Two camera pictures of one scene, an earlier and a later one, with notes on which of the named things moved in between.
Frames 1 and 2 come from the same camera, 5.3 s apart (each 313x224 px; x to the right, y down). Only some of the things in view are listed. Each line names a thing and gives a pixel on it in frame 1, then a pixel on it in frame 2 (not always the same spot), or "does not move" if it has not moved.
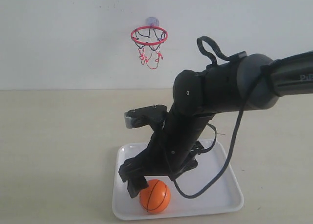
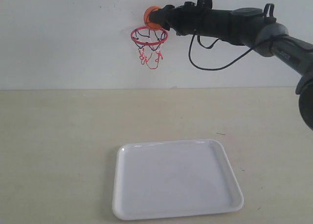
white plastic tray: [225, 196] does not move
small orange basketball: [156, 198] → [146, 17]
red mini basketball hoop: [148, 39] does not move
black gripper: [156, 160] → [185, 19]
